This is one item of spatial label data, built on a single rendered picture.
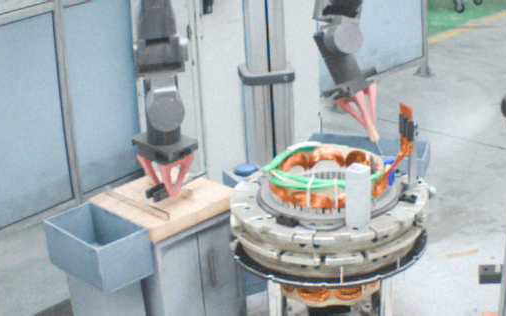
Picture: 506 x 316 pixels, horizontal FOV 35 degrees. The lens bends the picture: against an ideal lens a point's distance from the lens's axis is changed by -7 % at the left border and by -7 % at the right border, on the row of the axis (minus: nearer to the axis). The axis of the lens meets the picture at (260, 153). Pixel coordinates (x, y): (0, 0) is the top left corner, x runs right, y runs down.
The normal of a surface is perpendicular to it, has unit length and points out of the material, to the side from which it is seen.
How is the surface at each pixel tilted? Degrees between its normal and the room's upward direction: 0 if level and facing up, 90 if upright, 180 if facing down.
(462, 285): 0
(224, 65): 90
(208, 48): 90
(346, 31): 74
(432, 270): 0
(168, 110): 93
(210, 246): 90
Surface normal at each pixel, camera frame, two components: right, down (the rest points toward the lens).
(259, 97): 0.19, 0.34
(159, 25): 0.20, 0.57
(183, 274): 0.72, 0.22
